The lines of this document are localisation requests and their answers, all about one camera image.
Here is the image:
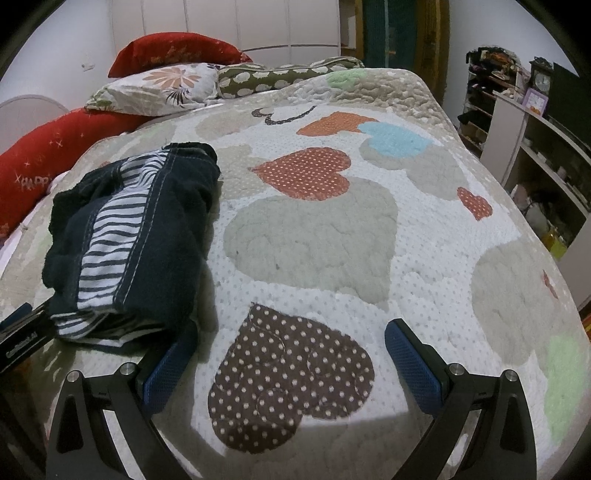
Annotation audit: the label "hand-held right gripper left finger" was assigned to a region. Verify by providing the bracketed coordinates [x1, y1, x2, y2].
[45, 323, 200, 480]

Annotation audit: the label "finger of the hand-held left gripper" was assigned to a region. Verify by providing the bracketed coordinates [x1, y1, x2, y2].
[0, 302, 51, 330]

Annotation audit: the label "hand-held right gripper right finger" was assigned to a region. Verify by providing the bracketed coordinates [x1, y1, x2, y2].
[385, 318, 539, 480]

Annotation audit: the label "dark navy striped pants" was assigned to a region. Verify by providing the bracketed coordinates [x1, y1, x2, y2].
[41, 142, 221, 347]

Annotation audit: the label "heart patchwork quilt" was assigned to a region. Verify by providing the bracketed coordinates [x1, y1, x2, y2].
[0, 68, 580, 480]

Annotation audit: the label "long red pillow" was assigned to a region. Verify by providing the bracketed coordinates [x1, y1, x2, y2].
[0, 107, 153, 236]

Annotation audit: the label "white headboard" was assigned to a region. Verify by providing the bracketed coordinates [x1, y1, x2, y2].
[0, 95, 71, 123]

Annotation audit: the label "white television cabinet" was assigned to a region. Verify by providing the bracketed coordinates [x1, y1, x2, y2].
[480, 90, 591, 259]

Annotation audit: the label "white floral pillow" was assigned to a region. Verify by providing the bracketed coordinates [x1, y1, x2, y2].
[84, 64, 221, 112]

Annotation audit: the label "white shoe rack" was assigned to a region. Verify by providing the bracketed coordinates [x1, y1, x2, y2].
[459, 45, 532, 153]

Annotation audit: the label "olive dotted pillow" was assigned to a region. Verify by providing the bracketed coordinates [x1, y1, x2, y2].
[217, 56, 365, 100]

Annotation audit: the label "red floral pillow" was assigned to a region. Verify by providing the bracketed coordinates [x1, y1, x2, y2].
[107, 33, 254, 78]

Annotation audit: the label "black flat television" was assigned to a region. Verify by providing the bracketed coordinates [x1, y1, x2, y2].
[545, 62, 591, 134]

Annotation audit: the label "dark mantel clock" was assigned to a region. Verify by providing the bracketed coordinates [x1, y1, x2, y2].
[529, 58, 554, 104]

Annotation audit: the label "wooden shelf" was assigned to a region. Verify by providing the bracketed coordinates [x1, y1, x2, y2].
[339, 0, 365, 63]

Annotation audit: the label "white wardrobe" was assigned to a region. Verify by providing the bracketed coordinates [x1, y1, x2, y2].
[111, 0, 342, 51]

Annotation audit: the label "purple picture frame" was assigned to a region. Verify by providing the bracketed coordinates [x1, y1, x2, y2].
[523, 88, 549, 114]

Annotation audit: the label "wooden door frame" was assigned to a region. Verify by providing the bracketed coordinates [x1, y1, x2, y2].
[413, 0, 451, 104]

